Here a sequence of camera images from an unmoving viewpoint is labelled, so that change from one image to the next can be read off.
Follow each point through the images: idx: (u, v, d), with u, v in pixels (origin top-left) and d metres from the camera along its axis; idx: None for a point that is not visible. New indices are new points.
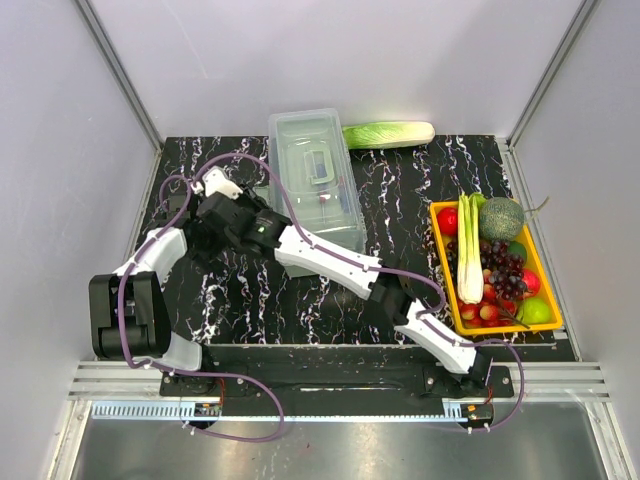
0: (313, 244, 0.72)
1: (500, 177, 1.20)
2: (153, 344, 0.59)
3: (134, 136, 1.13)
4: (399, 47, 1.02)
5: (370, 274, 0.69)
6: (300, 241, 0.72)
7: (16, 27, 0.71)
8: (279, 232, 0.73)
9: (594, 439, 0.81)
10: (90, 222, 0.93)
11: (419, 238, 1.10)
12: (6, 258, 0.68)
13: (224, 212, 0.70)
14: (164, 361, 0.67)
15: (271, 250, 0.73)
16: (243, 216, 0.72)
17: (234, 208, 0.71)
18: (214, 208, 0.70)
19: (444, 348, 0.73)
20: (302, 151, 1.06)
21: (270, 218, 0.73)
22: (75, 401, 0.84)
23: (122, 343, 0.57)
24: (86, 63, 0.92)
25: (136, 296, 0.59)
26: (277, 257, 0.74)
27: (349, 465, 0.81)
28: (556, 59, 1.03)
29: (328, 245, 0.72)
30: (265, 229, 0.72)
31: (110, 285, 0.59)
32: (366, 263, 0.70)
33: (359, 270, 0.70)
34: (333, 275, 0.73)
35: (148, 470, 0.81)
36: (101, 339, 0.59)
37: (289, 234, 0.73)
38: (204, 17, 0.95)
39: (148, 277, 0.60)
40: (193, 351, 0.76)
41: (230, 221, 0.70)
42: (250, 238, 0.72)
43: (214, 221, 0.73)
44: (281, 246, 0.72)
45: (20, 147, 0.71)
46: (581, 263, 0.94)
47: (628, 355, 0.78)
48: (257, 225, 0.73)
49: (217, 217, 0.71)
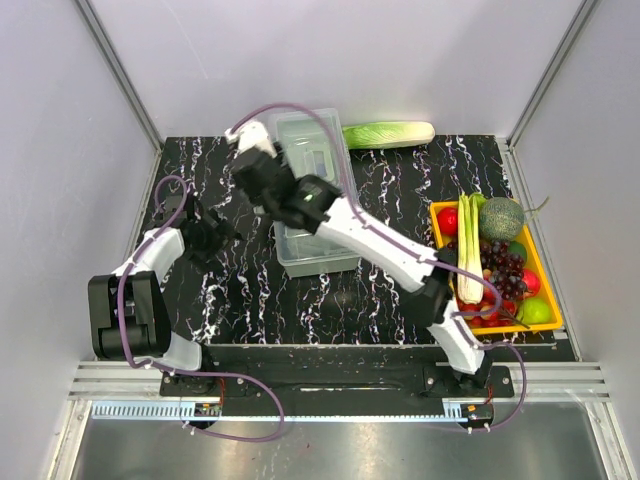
0: (366, 224, 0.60)
1: (500, 177, 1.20)
2: (153, 343, 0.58)
3: (134, 135, 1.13)
4: (399, 46, 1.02)
5: (423, 266, 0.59)
6: (351, 218, 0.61)
7: (16, 27, 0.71)
8: (328, 203, 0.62)
9: (594, 439, 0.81)
10: (90, 222, 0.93)
11: (419, 238, 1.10)
12: (6, 258, 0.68)
13: (265, 172, 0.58)
14: (164, 361, 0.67)
15: (316, 224, 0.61)
16: (288, 180, 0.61)
17: (276, 168, 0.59)
18: (254, 165, 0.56)
19: (461, 350, 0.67)
20: (301, 150, 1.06)
21: (318, 185, 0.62)
22: (75, 401, 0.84)
23: (123, 343, 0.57)
24: (86, 63, 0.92)
25: (136, 295, 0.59)
26: (318, 232, 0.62)
27: (349, 465, 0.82)
28: (556, 58, 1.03)
29: (382, 226, 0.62)
30: (312, 198, 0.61)
31: (109, 286, 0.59)
32: (421, 254, 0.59)
33: (413, 260, 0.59)
34: (380, 261, 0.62)
35: (148, 470, 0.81)
36: (101, 340, 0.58)
37: (338, 207, 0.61)
38: (204, 17, 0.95)
39: (147, 277, 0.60)
40: (193, 353, 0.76)
41: (271, 184, 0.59)
42: (295, 208, 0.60)
43: (248, 183, 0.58)
44: (329, 220, 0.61)
45: (20, 147, 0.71)
46: (581, 263, 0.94)
47: (628, 354, 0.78)
48: (302, 192, 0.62)
49: (253, 177, 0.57)
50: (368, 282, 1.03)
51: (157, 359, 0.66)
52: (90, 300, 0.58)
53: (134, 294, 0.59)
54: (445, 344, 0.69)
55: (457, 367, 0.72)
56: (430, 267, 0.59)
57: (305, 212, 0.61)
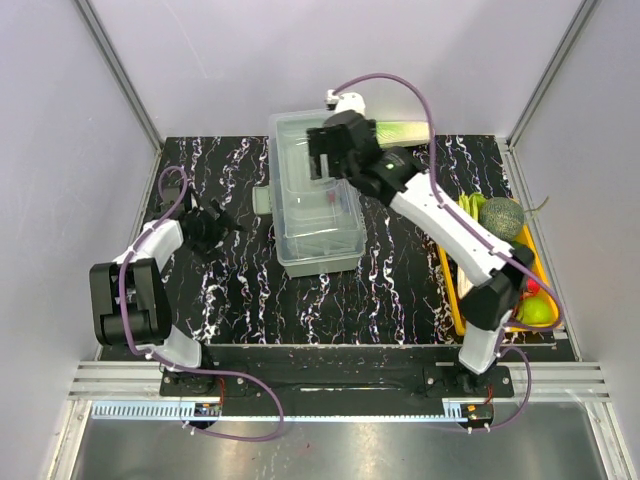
0: (443, 203, 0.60)
1: (500, 177, 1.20)
2: (154, 328, 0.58)
3: (134, 135, 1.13)
4: (399, 47, 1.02)
5: (495, 259, 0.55)
6: (427, 195, 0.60)
7: (16, 27, 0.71)
8: (408, 177, 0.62)
9: (594, 439, 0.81)
10: (90, 222, 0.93)
11: (419, 238, 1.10)
12: (6, 258, 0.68)
13: (356, 133, 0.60)
14: (164, 354, 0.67)
15: (391, 194, 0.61)
16: (373, 148, 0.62)
17: (366, 133, 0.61)
18: (349, 124, 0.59)
19: (488, 353, 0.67)
20: (302, 150, 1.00)
21: (402, 159, 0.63)
22: (75, 401, 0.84)
23: (124, 328, 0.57)
24: (86, 62, 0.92)
25: (137, 281, 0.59)
26: (394, 206, 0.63)
27: (349, 465, 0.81)
28: (556, 59, 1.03)
29: (459, 211, 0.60)
30: (393, 167, 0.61)
31: (110, 273, 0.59)
32: (495, 246, 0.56)
33: (484, 250, 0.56)
34: (449, 246, 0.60)
35: (148, 471, 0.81)
36: (102, 327, 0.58)
37: (419, 182, 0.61)
38: (204, 17, 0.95)
39: (148, 263, 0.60)
40: (193, 350, 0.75)
41: (358, 145, 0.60)
42: (374, 173, 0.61)
43: (337, 142, 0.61)
44: (405, 192, 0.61)
45: (20, 147, 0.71)
46: (580, 264, 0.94)
47: (628, 354, 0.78)
48: (385, 161, 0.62)
49: (345, 136, 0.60)
50: (368, 282, 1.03)
51: (157, 349, 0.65)
52: (92, 293, 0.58)
53: (136, 279, 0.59)
54: (475, 342, 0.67)
55: (467, 361, 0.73)
56: (502, 263, 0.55)
57: (384, 180, 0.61)
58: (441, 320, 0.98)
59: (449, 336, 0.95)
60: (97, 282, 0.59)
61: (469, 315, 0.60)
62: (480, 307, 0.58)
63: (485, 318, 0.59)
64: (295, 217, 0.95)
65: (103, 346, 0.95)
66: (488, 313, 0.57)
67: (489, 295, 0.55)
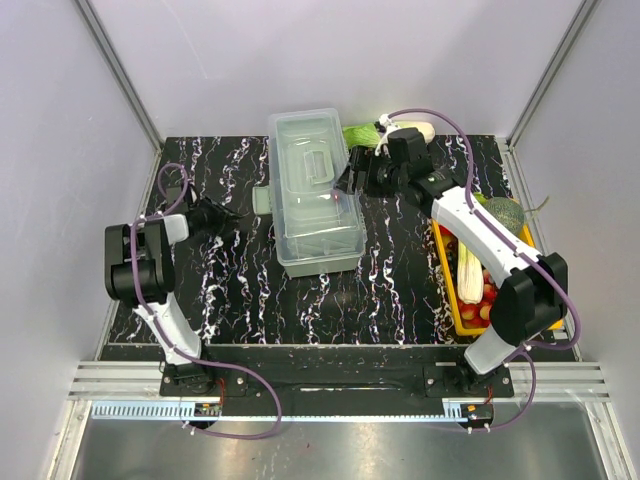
0: (473, 209, 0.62)
1: (500, 177, 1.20)
2: (160, 279, 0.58)
3: (134, 135, 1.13)
4: (399, 47, 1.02)
5: (519, 261, 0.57)
6: (462, 202, 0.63)
7: (16, 28, 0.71)
8: (449, 190, 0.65)
9: (594, 439, 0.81)
10: (90, 222, 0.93)
11: (419, 238, 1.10)
12: (6, 258, 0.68)
13: (412, 148, 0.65)
14: (166, 328, 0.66)
15: (430, 203, 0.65)
16: (425, 163, 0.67)
17: (422, 150, 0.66)
18: (408, 139, 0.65)
19: (496, 358, 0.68)
20: (301, 150, 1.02)
21: (445, 176, 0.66)
22: (75, 401, 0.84)
23: (134, 275, 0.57)
24: (86, 62, 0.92)
25: (147, 235, 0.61)
26: (432, 212, 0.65)
27: (349, 465, 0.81)
28: (556, 58, 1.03)
29: (491, 217, 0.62)
30: (435, 179, 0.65)
31: (122, 234, 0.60)
32: (519, 248, 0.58)
33: (509, 251, 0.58)
34: (478, 250, 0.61)
35: (148, 470, 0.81)
36: (112, 278, 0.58)
37: (455, 192, 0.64)
38: (204, 17, 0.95)
39: (158, 224, 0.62)
40: (193, 340, 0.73)
41: (412, 159, 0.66)
42: (418, 183, 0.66)
43: (396, 151, 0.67)
44: (441, 199, 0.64)
45: (19, 147, 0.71)
46: (579, 263, 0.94)
47: (628, 354, 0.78)
48: (430, 175, 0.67)
49: (403, 149, 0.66)
50: (368, 282, 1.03)
51: (159, 317, 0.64)
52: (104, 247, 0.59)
53: (147, 233, 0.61)
54: (486, 343, 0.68)
55: (471, 360, 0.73)
56: (525, 265, 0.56)
57: (425, 189, 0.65)
58: (441, 320, 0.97)
59: (449, 336, 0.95)
60: (108, 235, 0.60)
61: (497, 322, 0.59)
62: (508, 312, 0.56)
63: (512, 325, 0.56)
64: (294, 217, 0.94)
65: (103, 346, 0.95)
66: (513, 317, 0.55)
67: (512, 297, 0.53)
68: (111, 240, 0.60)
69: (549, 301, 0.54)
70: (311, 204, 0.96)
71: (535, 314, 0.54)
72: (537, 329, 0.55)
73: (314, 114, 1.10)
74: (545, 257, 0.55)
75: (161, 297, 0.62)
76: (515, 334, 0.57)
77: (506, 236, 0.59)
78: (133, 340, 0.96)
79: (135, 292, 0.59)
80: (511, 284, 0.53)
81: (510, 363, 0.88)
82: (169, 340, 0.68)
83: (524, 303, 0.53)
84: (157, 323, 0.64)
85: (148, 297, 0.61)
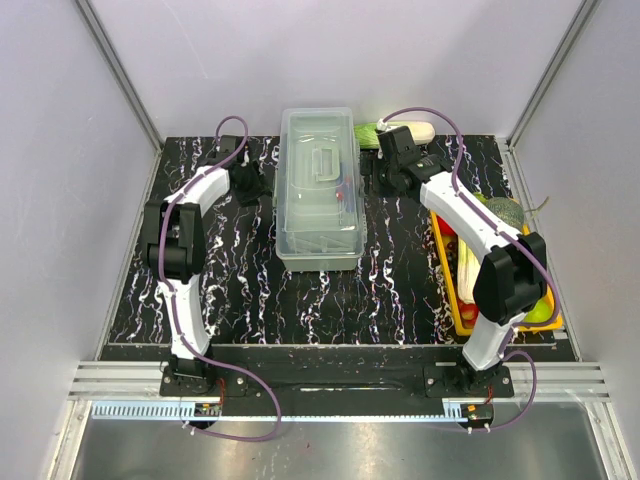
0: (458, 191, 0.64)
1: (500, 177, 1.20)
2: (188, 264, 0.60)
3: (134, 135, 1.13)
4: (398, 46, 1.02)
5: (500, 239, 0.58)
6: (447, 186, 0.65)
7: (16, 26, 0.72)
8: (436, 174, 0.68)
9: (595, 440, 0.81)
10: (90, 222, 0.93)
11: (419, 238, 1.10)
12: (6, 258, 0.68)
13: (399, 139, 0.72)
14: (179, 314, 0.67)
15: (418, 188, 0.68)
16: (413, 154, 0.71)
17: (409, 141, 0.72)
18: (394, 132, 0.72)
19: (491, 351, 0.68)
20: (306, 148, 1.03)
21: (434, 162, 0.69)
22: (75, 401, 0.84)
23: (162, 256, 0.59)
24: (87, 61, 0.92)
25: (181, 217, 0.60)
26: (421, 200, 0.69)
27: (350, 465, 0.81)
28: (557, 58, 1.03)
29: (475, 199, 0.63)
30: (423, 165, 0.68)
31: (160, 211, 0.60)
32: (500, 225, 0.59)
33: (490, 230, 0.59)
34: (466, 237, 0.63)
35: (148, 471, 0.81)
36: (146, 250, 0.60)
37: (442, 177, 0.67)
38: (204, 16, 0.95)
39: (194, 208, 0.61)
40: (200, 337, 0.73)
41: (399, 149, 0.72)
42: (407, 169, 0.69)
43: (386, 147, 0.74)
44: (428, 183, 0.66)
45: (20, 148, 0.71)
46: (580, 262, 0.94)
47: (628, 355, 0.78)
48: (418, 161, 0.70)
49: (389, 141, 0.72)
50: (368, 282, 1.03)
51: (176, 297, 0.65)
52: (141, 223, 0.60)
53: (182, 214, 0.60)
54: (480, 337, 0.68)
55: (469, 355, 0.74)
56: (505, 243, 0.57)
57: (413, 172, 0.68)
58: (441, 320, 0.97)
59: (449, 337, 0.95)
60: (147, 209, 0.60)
61: (478, 301, 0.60)
62: (489, 290, 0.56)
63: (493, 303, 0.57)
64: (294, 213, 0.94)
65: (103, 346, 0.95)
66: (492, 294, 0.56)
67: (492, 272, 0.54)
68: (147, 217, 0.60)
69: (529, 279, 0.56)
70: (310, 201, 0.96)
71: (515, 293, 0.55)
72: (518, 307, 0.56)
73: (321, 114, 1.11)
74: (525, 235, 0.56)
75: (183, 277, 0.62)
76: (496, 312, 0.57)
77: (488, 215, 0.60)
78: (133, 340, 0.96)
79: (162, 268, 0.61)
80: (491, 259, 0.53)
81: (510, 363, 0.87)
82: (179, 326, 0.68)
83: (504, 279, 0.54)
84: (173, 302, 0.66)
85: (171, 275, 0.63)
